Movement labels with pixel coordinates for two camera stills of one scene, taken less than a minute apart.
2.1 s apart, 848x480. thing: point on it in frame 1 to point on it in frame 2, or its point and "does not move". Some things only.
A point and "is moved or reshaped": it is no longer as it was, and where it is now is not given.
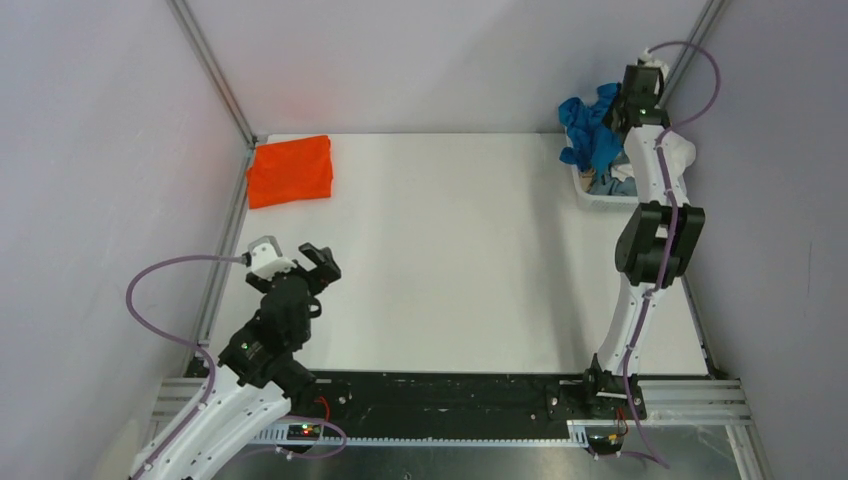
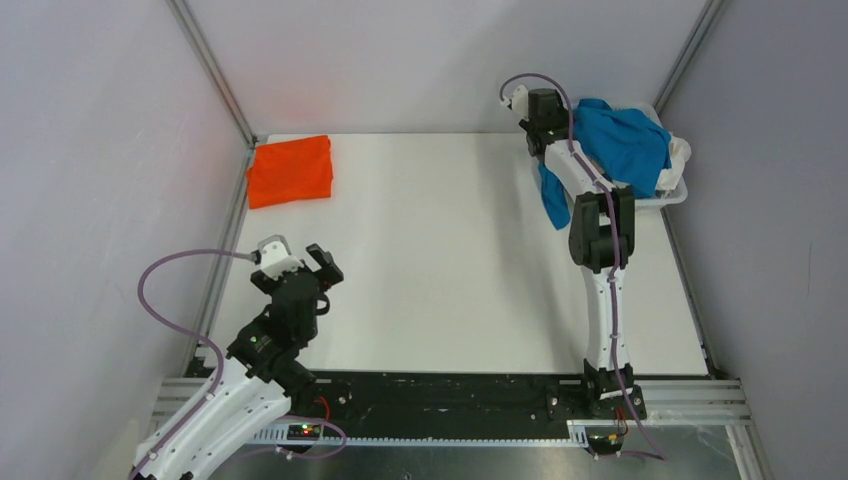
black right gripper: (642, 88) to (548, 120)
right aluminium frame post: (689, 53) does not move
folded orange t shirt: (291, 170) does not move
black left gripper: (326, 270) does not move
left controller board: (306, 432) does not move
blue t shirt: (592, 144) is moved or reshaped
